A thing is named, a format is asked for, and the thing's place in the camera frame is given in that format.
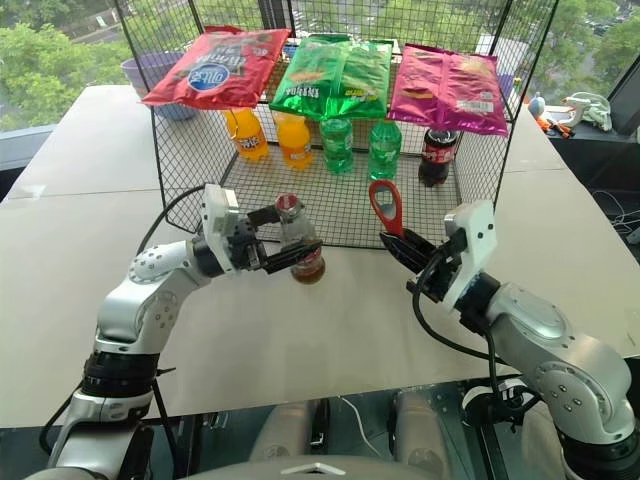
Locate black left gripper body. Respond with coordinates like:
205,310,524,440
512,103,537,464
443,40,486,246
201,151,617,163
225,214,267,272

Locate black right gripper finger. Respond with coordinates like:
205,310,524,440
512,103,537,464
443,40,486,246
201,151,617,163
379,231,427,275
402,228,444,259

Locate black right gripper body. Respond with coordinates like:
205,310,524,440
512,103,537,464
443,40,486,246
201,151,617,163
405,234,469,304

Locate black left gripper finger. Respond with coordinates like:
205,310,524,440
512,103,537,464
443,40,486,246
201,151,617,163
259,239,325,275
246,203,283,229

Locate cola bottle red cap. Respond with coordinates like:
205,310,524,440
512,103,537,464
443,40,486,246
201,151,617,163
275,193,328,286

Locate red bottle opener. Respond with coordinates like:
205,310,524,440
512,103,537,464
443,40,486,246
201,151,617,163
368,178,408,239

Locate orange soda bottle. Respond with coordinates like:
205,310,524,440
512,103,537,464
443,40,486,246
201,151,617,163
273,111,314,171
222,106,269,163

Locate dark cola bottle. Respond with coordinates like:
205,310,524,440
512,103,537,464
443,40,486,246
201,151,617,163
417,126,461,188

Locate green soda bottle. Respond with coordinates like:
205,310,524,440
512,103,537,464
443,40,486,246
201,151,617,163
367,119,403,183
319,116,356,176

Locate green chips bag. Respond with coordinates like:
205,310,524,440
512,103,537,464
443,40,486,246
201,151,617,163
268,34,394,122

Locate red chips bag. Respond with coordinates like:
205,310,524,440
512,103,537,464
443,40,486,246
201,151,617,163
140,25,293,111

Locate magenta chips bag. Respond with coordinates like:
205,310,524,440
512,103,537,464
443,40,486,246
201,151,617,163
387,43,510,138

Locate grey rounded robot leg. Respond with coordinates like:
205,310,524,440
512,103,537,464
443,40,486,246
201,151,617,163
393,389,452,476
258,399,322,464

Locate orange and black tool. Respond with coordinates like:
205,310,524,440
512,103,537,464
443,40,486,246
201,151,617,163
538,116,574,138

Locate purple plastic bowl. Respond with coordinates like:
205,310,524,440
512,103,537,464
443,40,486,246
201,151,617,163
120,51,199,122

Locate grey robot torso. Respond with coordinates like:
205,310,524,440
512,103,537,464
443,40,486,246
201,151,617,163
187,453,454,480

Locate white crumpled cloth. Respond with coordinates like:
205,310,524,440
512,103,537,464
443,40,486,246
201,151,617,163
560,91,614,133

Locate dark monitor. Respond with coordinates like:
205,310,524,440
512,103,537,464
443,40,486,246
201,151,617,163
606,63,640,137

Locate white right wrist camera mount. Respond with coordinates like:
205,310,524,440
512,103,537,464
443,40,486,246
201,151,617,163
442,199,499,314

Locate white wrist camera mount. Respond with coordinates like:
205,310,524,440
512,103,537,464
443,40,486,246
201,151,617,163
200,183,241,275
442,199,499,314

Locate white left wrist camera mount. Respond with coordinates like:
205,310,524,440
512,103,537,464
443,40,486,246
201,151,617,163
200,183,241,275

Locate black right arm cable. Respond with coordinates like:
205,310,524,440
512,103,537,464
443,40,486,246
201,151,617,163
411,248,502,401

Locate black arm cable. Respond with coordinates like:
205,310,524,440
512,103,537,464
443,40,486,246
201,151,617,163
135,183,209,257
411,248,502,401

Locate black wire mesh rack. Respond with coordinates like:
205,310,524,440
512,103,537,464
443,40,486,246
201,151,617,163
111,0,560,250

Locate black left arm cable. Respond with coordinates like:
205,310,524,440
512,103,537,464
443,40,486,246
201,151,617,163
135,183,209,257

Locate thin white wire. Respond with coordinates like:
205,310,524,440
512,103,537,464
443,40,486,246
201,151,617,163
338,396,382,460

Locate thin white cables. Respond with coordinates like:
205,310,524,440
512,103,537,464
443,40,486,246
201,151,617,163
592,188,640,237

